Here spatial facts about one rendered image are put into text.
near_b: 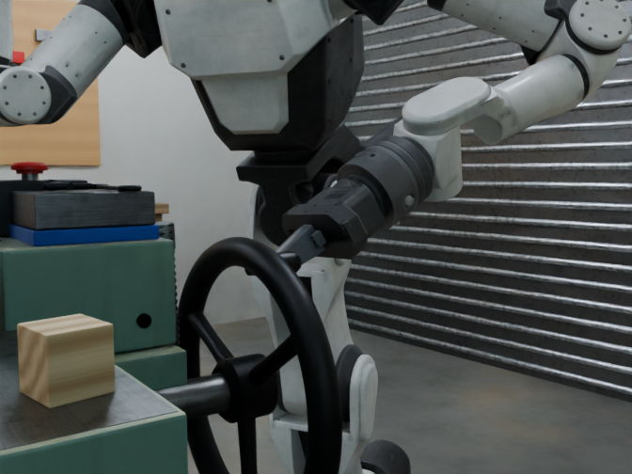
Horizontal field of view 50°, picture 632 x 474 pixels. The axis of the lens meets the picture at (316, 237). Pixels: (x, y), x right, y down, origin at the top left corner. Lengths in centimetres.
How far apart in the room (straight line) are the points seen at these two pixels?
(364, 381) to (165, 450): 93
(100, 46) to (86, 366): 78
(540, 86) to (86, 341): 66
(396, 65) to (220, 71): 310
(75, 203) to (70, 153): 348
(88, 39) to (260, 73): 27
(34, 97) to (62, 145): 300
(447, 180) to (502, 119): 10
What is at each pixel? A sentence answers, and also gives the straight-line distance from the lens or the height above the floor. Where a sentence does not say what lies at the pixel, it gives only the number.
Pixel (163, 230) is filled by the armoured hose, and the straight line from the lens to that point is 60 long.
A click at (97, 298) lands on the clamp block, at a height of 92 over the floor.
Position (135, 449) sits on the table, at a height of 89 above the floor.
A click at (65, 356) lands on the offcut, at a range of 36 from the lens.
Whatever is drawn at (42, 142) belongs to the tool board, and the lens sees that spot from 399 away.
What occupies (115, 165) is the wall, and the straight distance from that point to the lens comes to 415.
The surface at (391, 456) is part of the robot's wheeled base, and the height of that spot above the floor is 34.
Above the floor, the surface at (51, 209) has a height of 99.
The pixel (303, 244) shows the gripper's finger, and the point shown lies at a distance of 70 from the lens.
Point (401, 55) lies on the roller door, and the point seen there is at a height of 168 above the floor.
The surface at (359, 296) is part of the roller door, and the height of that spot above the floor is 23.
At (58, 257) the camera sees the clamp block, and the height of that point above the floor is 95.
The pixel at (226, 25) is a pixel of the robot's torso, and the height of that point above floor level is 122.
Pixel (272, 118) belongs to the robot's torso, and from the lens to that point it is 101.
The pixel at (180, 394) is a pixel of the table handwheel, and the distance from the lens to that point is 62.
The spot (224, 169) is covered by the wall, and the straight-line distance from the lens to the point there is 450.
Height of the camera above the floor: 102
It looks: 6 degrees down
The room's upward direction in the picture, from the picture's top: straight up
